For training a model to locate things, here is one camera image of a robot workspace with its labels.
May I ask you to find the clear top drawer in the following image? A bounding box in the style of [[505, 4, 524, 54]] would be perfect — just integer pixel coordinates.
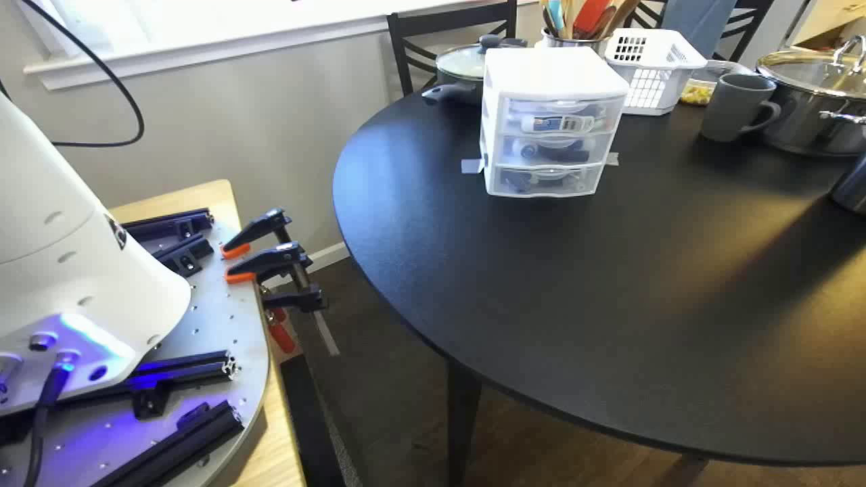
[[502, 98, 621, 134]]

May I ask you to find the clear drawer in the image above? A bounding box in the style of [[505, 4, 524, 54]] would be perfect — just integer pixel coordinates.
[[485, 163, 602, 198], [491, 134, 612, 166], [502, 98, 621, 134]]

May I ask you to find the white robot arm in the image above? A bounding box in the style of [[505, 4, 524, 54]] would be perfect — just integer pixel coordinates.
[[0, 98, 192, 416]]

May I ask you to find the clear bottom drawer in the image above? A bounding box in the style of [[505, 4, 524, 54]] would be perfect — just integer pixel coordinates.
[[485, 163, 602, 198]]

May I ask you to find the clear middle drawer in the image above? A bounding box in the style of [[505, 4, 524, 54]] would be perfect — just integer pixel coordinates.
[[491, 134, 612, 166]]

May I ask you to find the white plastic drawer organizer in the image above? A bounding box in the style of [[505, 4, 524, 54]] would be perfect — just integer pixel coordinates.
[[478, 46, 627, 198]]

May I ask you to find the black orange clamp lower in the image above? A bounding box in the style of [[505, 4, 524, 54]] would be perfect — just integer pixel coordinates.
[[225, 244, 310, 285]]

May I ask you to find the black orange clamp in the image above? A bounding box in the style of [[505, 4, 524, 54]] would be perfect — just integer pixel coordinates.
[[225, 244, 310, 285], [222, 209, 290, 259]]

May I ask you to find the black orange clamp upper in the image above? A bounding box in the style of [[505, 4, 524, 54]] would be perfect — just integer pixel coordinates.
[[222, 209, 290, 259]]

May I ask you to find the frying pan with glass lid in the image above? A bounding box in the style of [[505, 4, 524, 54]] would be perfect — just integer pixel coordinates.
[[422, 35, 524, 105]]

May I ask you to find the black wooden chair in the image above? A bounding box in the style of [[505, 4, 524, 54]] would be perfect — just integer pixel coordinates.
[[387, 0, 517, 94]]

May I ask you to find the round black table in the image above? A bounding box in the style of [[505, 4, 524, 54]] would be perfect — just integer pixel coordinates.
[[333, 98, 866, 466]]

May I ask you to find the white plastic basket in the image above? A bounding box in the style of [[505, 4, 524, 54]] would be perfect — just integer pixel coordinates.
[[601, 28, 707, 117]]

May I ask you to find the gray ceramic mug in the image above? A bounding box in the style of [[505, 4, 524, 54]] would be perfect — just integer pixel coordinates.
[[701, 74, 781, 143]]

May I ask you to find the stainless steel pot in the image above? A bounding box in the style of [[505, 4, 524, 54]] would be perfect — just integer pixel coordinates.
[[758, 35, 866, 157]]

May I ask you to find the gray round robot base plate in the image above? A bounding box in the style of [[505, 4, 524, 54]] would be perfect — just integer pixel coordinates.
[[3, 223, 264, 487]]

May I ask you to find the black bracket on plate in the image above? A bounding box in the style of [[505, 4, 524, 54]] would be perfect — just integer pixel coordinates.
[[125, 209, 214, 277]]

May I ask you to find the black aluminum rail front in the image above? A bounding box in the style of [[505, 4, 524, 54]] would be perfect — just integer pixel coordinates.
[[92, 400, 244, 487]]

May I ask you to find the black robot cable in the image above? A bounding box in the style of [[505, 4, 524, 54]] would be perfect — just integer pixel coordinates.
[[0, 0, 148, 152]]

